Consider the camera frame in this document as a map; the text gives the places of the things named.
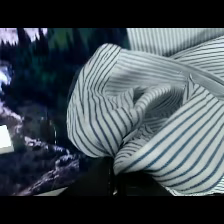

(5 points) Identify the white blue striped shirt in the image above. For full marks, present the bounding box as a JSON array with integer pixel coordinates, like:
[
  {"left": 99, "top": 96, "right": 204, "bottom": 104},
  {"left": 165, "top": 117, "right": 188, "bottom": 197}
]
[{"left": 65, "top": 27, "right": 224, "bottom": 197}]

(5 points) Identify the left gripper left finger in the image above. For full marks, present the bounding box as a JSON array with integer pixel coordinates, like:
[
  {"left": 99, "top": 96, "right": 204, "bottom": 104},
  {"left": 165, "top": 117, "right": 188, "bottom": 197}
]
[{"left": 61, "top": 155, "right": 114, "bottom": 197}]

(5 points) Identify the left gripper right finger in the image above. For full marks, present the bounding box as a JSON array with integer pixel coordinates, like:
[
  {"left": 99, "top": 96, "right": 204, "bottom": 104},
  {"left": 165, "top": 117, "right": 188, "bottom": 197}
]
[{"left": 114, "top": 171, "right": 173, "bottom": 197}]

